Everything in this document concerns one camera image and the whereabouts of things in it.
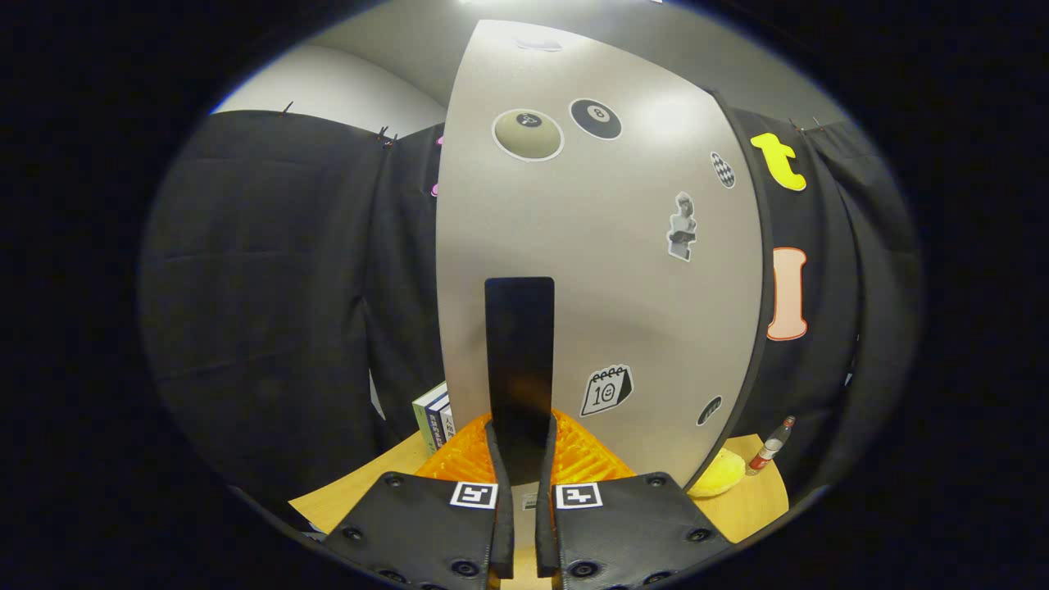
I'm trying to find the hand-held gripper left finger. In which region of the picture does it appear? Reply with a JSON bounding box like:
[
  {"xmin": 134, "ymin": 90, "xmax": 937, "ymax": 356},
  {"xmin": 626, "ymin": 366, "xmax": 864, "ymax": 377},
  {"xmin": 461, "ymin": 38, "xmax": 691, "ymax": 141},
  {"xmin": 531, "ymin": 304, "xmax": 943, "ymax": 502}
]
[{"xmin": 324, "ymin": 412, "xmax": 515, "ymax": 590}]

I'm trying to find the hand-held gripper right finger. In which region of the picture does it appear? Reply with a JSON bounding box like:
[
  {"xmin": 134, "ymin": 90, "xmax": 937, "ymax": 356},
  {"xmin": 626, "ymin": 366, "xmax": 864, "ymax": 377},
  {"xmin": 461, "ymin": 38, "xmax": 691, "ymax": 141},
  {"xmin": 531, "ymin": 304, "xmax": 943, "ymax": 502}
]
[{"xmin": 534, "ymin": 410, "xmax": 734, "ymax": 590}]

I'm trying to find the black door handle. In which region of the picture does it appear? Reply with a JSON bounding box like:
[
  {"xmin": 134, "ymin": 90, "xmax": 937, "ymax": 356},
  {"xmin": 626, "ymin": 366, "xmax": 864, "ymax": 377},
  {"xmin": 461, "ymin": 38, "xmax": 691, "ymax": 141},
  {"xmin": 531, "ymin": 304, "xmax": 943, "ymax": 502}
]
[{"xmin": 484, "ymin": 277, "xmax": 556, "ymax": 484}]

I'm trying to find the dark grey shoe cabinet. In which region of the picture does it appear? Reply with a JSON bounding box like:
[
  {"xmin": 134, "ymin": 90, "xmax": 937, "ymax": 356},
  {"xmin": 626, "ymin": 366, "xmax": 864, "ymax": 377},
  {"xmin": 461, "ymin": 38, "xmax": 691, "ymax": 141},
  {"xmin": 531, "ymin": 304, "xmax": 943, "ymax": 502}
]
[{"xmin": 684, "ymin": 86, "xmax": 778, "ymax": 492}]

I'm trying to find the blue spine book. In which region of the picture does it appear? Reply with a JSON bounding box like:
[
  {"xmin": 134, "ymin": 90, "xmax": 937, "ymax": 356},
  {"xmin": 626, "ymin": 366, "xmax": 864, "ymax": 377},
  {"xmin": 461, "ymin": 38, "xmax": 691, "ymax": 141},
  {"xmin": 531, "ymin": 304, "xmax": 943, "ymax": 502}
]
[{"xmin": 426, "ymin": 395, "xmax": 452, "ymax": 450}]

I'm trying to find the green spine book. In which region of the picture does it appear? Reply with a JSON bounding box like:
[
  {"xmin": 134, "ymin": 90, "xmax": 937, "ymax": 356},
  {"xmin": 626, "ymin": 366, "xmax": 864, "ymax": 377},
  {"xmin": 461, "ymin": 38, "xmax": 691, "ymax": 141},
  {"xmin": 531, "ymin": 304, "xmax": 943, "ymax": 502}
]
[{"xmin": 412, "ymin": 381, "xmax": 447, "ymax": 454}]

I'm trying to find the yellow plush toy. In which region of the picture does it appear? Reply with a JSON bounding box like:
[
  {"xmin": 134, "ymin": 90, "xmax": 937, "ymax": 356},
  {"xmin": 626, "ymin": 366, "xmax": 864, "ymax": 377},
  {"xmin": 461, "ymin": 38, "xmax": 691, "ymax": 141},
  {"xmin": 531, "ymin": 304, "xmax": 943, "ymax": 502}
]
[{"xmin": 687, "ymin": 447, "xmax": 747, "ymax": 498}]

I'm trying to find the red label bottle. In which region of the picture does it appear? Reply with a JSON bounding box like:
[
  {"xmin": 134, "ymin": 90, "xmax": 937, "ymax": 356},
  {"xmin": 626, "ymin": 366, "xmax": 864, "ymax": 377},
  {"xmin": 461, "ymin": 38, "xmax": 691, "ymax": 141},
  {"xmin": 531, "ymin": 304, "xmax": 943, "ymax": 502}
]
[{"xmin": 746, "ymin": 415, "xmax": 796, "ymax": 476}]

